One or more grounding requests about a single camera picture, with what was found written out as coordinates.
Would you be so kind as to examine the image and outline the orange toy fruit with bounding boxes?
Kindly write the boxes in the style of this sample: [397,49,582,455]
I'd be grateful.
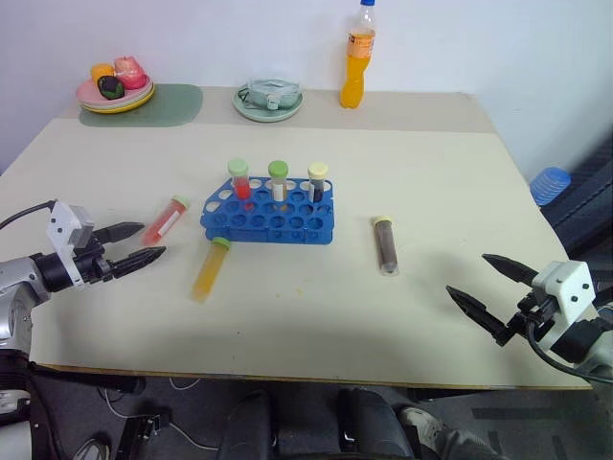
[90,63,117,85]

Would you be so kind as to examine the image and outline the orange soda bottle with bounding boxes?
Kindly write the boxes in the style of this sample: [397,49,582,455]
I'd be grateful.
[339,0,377,111]

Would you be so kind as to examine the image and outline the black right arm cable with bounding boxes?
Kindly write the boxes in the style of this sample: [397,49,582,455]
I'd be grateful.
[525,321,613,385]

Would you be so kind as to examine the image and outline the pale green plate with pouch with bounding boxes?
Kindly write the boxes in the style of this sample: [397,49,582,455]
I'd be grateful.
[232,85,305,124]

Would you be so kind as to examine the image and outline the pink liquid tube, green cap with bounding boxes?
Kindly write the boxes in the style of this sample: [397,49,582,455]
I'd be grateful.
[141,194,193,247]

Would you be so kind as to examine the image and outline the grey trouser leg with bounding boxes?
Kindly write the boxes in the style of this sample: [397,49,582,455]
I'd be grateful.
[430,425,511,460]

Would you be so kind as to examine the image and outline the dark toy fruit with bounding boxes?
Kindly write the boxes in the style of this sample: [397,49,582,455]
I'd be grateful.
[97,75,127,100]

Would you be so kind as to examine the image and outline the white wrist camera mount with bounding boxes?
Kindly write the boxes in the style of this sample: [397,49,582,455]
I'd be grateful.
[530,260,598,358]
[45,199,98,288]

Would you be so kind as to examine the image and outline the blue test tube rack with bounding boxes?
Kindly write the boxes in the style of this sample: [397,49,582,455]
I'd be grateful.
[199,176,335,247]

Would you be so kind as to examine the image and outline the yellow plate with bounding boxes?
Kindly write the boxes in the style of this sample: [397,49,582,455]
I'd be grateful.
[79,88,156,116]

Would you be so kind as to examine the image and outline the pale green fabric pouch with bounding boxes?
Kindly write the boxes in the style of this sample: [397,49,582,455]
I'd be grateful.
[238,78,303,112]

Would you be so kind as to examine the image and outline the grey white sneaker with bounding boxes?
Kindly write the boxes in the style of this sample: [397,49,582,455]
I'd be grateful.
[397,405,457,452]

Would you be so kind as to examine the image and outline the black ribbed equipment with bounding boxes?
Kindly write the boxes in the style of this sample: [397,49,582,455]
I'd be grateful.
[550,138,613,270]

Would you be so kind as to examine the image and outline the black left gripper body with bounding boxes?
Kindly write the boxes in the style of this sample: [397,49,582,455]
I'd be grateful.
[71,238,117,285]

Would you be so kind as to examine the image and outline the white-labelled tube, green cap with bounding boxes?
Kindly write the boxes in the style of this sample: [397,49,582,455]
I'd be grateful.
[266,160,290,213]

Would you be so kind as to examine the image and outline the blue stacked cups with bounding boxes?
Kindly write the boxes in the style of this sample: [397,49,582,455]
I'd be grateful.
[529,166,573,208]

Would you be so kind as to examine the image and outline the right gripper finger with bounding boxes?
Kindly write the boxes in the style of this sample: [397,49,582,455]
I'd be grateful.
[481,253,541,289]
[444,285,510,347]

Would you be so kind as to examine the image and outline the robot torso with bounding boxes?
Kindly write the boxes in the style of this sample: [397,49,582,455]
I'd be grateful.
[0,349,35,460]

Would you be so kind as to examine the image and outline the pink toy apple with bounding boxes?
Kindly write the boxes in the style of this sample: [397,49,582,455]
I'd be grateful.
[113,55,148,91]

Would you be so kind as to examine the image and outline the pale green plate under fruit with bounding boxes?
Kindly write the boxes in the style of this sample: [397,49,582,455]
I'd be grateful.
[79,85,155,112]

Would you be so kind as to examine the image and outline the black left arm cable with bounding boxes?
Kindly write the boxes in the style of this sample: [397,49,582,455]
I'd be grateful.
[0,199,55,232]

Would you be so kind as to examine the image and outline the white floor cable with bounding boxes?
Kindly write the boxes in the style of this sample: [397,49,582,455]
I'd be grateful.
[101,377,222,452]

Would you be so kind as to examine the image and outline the orange liquid tube, green cap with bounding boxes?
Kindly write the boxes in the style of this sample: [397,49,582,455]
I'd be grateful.
[192,237,233,305]

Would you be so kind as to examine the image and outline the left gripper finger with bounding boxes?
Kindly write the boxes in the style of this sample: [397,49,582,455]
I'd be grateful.
[109,245,168,280]
[92,221,146,246]

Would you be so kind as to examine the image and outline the brown liquid tube, yellow-green cap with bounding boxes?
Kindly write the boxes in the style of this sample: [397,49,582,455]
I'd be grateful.
[372,215,401,278]

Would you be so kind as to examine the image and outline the pink plate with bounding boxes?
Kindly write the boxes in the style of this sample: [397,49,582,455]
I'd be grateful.
[76,76,154,109]

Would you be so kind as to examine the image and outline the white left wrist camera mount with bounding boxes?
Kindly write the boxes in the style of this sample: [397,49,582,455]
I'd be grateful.
[45,199,98,288]

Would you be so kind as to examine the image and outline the green placemat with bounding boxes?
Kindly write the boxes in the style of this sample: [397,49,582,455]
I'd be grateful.
[79,83,204,128]

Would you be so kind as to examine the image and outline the dark liquid tube, yellow cap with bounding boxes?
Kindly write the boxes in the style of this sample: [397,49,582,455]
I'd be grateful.
[307,161,331,204]

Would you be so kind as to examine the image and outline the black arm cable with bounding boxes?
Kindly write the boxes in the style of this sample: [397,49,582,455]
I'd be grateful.
[0,199,55,232]
[525,321,613,385]

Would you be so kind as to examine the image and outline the red liquid tube, pale-green cap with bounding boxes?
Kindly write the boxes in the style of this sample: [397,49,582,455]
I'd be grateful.
[227,159,256,213]

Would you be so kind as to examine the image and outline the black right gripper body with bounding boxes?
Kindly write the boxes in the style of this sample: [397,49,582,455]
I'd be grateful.
[497,287,557,347]

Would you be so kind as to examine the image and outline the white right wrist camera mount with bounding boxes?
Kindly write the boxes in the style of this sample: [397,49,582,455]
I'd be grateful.
[530,260,598,358]

